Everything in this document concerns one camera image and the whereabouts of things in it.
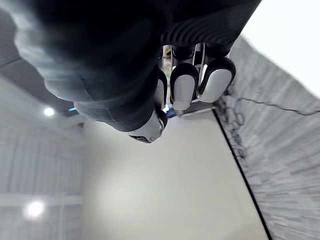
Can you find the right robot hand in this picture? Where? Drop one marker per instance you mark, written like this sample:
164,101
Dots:
105,62

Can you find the round ceiling light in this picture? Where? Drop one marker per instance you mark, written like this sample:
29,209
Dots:
33,209
48,111

